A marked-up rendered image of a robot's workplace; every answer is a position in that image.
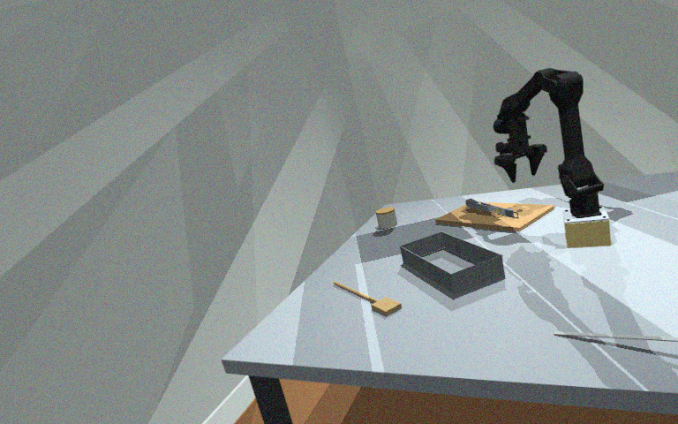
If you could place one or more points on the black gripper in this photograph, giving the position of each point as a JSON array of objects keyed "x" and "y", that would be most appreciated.
[{"x": 519, "y": 144}]

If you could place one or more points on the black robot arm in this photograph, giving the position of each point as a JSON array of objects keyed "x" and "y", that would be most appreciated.
[{"x": 565, "y": 90}]

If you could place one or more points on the grey tongs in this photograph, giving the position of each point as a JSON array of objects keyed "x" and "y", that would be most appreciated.
[{"x": 488, "y": 207}]

